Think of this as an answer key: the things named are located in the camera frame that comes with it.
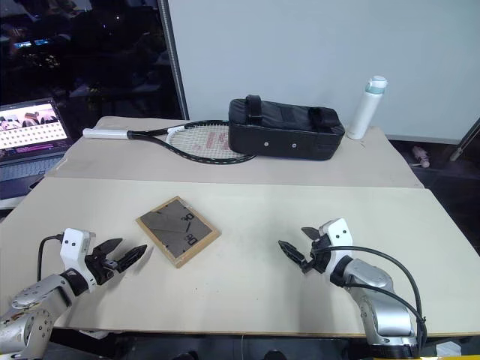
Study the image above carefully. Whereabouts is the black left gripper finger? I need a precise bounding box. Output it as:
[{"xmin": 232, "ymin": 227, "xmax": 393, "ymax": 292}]
[
  {"xmin": 115, "ymin": 244, "xmax": 149, "ymax": 274},
  {"xmin": 93, "ymin": 237, "xmax": 125, "ymax": 260}
]

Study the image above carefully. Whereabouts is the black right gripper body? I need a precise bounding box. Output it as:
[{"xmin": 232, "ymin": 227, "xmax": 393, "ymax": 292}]
[{"xmin": 301, "ymin": 237, "xmax": 332, "ymax": 275}]

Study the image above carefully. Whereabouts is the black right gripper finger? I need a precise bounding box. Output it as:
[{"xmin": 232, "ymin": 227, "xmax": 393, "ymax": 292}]
[
  {"xmin": 277, "ymin": 239, "xmax": 305, "ymax": 269},
  {"xmin": 300, "ymin": 225, "xmax": 323, "ymax": 242}
]

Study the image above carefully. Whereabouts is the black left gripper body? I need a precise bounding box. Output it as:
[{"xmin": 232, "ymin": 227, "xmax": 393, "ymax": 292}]
[{"xmin": 85, "ymin": 250, "xmax": 122, "ymax": 287}]

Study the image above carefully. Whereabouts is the laptop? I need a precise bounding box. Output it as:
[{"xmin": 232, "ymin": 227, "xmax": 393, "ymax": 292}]
[{"xmin": 0, "ymin": 97, "xmax": 77, "ymax": 200}]

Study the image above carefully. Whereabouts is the white clamp under table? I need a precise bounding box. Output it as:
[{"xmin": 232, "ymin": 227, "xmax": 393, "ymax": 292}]
[{"xmin": 77, "ymin": 328, "xmax": 110, "ymax": 341}]

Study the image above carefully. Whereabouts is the black zippered bag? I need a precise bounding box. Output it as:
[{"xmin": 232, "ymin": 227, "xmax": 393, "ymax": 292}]
[{"xmin": 227, "ymin": 94, "xmax": 347, "ymax": 162}]

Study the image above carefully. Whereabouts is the white water bottle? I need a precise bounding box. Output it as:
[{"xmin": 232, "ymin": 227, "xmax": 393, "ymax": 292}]
[{"xmin": 345, "ymin": 75, "xmax": 389, "ymax": 141}]

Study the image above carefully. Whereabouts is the black and white tennis racket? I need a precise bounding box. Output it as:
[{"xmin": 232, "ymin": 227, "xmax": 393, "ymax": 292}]
[{"xmin": 82, "ymin": 119, "xmax": 260, "ymax": 167}]

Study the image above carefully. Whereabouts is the pink object on floor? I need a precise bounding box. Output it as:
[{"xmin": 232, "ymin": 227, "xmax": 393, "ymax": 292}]
[{"xmin": 412, "ymin": 145, "xmax": 432, "ymax": 169}]

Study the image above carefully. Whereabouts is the white object under table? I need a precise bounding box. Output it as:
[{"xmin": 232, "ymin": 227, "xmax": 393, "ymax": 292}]
[{"xmin": 436, "ymin": 340, "xmax": 465, "ymax": 356}]

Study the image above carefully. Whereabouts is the grey stand leg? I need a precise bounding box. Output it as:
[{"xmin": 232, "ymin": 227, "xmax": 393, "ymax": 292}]
[{"xmin": 449, "ymin": 117, "xmax": 480, "ymax": 163}]

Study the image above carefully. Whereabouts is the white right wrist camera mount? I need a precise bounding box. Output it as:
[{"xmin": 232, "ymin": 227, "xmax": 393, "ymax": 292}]
[{"xmin": 317, "ymin": 217, "xmax": 356, "ymax": 277}]

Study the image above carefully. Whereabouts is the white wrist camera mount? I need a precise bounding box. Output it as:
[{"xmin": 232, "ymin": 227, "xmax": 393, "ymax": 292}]
[
  {"xmin": 59, "ymin": 227, "xmax": 97, "ymax": 288},
  {"xmin": 317, "ymin": 217, "xmax": 356, "ymax": 277}
]

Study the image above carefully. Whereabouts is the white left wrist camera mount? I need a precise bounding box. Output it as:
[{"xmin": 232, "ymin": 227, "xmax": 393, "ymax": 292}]
[{"xmin": 59, "ymin": 227, "xmax": 97, "ymax": 288}]

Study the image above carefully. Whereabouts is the wooden picture frame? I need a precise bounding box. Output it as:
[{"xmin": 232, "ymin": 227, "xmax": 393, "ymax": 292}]
[{"xmin": 135, "ymin": 195, "xmax": 222, "ymax": 269}]

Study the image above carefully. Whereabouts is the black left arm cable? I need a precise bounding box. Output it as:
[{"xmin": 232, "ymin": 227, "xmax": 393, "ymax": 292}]
[{"xmin": 37, "ymin": 233, "xmax": 65, "ymax": 281}]

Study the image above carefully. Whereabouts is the grey metal window post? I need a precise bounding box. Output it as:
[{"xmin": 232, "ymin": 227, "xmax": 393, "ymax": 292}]
[{"xmin": 157, "ymin": 0, "xmax": 191, "ymax": 119}]

